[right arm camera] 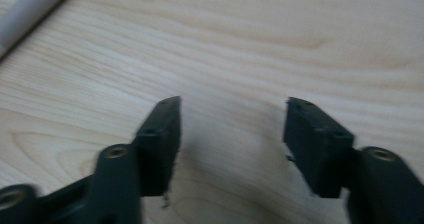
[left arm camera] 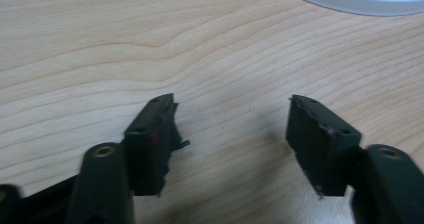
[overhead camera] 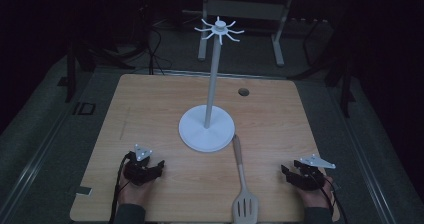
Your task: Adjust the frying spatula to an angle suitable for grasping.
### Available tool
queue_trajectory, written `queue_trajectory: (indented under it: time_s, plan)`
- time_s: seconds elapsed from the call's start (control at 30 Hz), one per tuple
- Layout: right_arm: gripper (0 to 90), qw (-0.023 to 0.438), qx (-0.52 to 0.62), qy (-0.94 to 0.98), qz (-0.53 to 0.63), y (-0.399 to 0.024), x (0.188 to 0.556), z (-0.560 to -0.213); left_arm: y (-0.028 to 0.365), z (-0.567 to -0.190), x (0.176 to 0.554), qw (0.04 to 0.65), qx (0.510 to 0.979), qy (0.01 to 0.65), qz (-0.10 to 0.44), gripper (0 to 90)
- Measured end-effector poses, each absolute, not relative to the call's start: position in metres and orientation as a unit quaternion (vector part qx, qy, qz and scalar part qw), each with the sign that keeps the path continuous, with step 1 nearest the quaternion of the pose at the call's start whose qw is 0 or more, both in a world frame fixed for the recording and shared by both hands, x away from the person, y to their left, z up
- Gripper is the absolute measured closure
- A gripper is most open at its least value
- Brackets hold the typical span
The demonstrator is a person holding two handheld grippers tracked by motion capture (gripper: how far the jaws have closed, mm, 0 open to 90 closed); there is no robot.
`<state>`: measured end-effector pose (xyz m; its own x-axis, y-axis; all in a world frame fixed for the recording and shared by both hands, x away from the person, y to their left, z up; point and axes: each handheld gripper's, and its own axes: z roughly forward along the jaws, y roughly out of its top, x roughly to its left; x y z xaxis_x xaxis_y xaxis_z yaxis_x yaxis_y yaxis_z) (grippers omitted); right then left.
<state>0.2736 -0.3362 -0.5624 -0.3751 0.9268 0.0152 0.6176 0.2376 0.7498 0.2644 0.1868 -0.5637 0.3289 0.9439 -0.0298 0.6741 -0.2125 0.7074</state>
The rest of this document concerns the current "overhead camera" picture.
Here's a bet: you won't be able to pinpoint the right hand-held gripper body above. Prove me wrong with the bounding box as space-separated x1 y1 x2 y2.
289 153 337 192

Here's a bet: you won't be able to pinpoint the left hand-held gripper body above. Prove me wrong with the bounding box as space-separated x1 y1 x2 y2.
123 143 158 187

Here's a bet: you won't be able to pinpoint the slotted spatula with wooden handle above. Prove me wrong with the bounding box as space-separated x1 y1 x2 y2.
231 134 260 224

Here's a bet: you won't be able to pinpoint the white utensil rack stand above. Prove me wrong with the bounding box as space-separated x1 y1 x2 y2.
178 16 245 153

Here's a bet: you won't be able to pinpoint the person's right hand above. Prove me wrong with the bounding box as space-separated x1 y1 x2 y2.
295 176 335 209

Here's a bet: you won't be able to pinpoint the person's left hand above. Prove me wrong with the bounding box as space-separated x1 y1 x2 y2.
117 171 155 207

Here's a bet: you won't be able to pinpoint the black floor socket box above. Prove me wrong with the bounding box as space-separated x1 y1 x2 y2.
72 101 97 116

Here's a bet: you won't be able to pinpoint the black metal stand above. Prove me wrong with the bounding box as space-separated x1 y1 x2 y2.
288 17 357 119
63 3 151 104

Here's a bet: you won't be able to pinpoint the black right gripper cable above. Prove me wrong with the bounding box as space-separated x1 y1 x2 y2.
309 172 350 224

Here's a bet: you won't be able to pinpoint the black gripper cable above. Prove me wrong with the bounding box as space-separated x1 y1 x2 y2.
108 151 134 224
309 172 350 224

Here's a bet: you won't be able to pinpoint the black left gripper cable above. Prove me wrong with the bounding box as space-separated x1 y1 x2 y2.
108 151 134 224

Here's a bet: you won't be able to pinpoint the black floor cable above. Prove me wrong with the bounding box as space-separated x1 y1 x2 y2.
145 23 173 76

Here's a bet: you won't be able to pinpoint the white metal desk frame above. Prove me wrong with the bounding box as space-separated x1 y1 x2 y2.
197 0 296 68

